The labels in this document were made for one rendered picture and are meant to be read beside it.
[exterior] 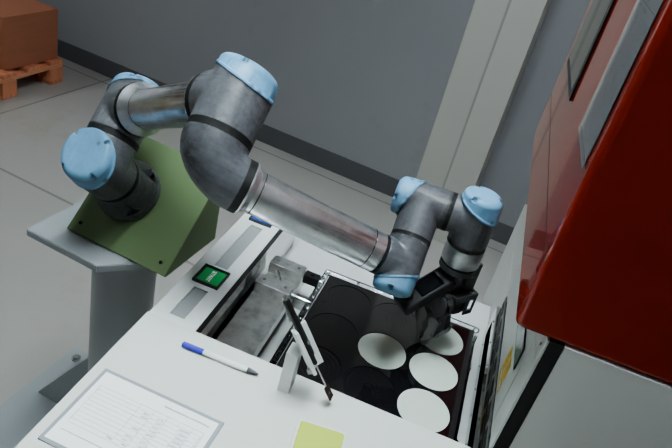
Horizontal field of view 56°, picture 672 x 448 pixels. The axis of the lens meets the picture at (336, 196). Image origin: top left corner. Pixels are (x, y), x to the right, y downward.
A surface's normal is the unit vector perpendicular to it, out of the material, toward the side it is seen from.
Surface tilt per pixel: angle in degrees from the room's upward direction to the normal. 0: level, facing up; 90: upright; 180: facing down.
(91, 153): 52
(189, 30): 90
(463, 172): 90
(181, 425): 0
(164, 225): 45
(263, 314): 0
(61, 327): 0
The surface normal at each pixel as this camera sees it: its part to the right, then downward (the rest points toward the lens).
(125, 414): 0.22, -0.84
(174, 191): -0.12, -0.33
